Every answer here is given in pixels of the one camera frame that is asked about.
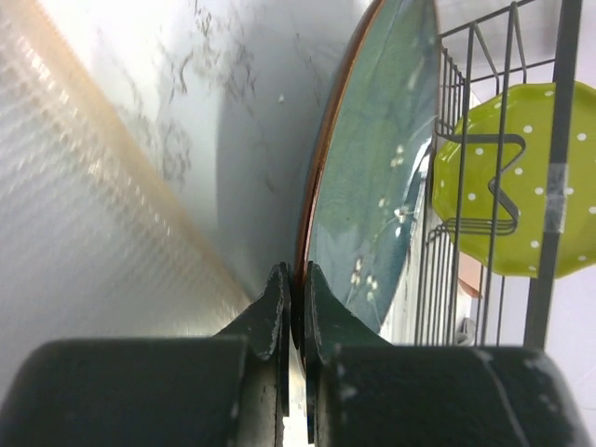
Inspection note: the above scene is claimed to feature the dark grey round plate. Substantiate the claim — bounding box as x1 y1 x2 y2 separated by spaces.
295 1 440 332

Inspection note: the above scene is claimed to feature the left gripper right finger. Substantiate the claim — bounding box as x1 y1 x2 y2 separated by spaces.
303 264 591 446

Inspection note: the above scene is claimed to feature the green polka dot plate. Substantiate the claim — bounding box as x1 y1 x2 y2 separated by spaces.
432 82 595 278

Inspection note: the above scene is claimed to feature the black wire dish rack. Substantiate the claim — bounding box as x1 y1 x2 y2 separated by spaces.
414 1 595 349

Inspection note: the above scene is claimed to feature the clear plastic mesh sheet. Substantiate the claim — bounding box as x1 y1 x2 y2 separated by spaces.
0 0 252 341

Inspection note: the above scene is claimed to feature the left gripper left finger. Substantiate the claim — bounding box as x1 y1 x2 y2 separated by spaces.
1 264 291 446

